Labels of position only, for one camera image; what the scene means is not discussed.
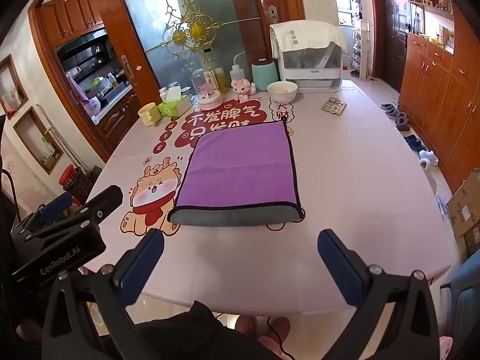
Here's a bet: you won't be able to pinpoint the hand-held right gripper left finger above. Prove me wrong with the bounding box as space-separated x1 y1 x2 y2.
42 228 166 360

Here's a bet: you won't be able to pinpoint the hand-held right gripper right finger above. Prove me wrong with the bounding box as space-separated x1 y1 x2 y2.
317 228 441 360

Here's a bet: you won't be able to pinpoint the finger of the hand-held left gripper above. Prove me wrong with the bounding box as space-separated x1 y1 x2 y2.
15 192 74 233
26 185 124 239

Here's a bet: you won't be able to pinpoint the purple and grey towel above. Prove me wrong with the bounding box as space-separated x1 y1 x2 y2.
167 120 306 229

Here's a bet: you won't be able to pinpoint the red container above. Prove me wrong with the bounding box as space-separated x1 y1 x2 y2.
60 165 79 190

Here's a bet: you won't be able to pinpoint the pink printed tablecloth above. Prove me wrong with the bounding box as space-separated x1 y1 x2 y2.
80 79 452 317

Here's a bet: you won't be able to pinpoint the person's fuzzy slipper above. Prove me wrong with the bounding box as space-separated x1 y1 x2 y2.
262 317 291 346
236 315 259 339

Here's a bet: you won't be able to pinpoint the yellow mug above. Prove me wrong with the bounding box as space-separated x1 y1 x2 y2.
137 102 163 127

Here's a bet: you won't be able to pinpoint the person's dark clothing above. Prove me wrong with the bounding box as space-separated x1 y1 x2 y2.
131 302 286 360

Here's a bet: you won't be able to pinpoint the green tissue box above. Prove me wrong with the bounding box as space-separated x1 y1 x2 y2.
157 95 193 118

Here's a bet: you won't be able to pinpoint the blue grey chair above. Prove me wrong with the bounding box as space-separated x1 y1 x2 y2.
442 266 480 346

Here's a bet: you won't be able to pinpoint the cardboard box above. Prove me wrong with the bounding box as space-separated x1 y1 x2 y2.
446 170 480 256

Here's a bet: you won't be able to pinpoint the white slippers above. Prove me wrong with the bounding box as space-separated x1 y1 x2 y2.
418 150 439 169

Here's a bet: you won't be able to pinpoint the blue slippers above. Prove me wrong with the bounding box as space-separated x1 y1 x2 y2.
404 135 428 152

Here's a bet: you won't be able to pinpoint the glass dome with pink base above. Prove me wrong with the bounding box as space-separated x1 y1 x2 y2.
190 68 223 111

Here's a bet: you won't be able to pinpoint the silver blister pack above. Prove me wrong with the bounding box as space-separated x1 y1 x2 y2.
321 97 347 115

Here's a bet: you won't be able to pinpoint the yellow liquid bottle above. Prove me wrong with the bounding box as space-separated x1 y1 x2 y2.
214 67 229 95

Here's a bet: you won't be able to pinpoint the pink toy figure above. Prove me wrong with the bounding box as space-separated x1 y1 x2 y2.
230 79 257 102

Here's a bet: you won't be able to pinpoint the white squeeze bottle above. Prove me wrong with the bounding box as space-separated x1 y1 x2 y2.
229 52 251 83

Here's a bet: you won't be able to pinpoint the white bowl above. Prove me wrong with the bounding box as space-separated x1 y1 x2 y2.
267 81 299 104

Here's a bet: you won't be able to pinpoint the wooden kitchen cabinet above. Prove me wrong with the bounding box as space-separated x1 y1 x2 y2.
39 0 106 47

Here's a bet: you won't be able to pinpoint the white countertop appliance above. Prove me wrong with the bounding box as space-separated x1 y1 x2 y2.
271 22 347 94

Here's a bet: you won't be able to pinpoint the teal canister with dark lid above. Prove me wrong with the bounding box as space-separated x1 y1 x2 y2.
251 58 279 91

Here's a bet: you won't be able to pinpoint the white shoe rack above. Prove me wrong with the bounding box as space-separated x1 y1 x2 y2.
350 19 372 79

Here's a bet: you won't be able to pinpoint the dark entrance door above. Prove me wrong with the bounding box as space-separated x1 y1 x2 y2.
379 0 409 92

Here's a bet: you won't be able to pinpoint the frosted glass door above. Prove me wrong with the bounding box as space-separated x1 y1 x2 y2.
112 0 263 98

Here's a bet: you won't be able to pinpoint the white cover cloth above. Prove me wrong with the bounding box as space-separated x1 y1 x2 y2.
270 20 348 59

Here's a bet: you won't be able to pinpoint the wooden picture frame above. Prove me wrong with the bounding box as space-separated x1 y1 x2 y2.
13 107 64 175
0 54 29 117

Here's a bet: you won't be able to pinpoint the black cable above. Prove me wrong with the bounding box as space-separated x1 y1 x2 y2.
267 318 297 360

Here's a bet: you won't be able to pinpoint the wooden wall cabinet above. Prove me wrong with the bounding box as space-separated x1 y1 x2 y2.
397 0 480 192

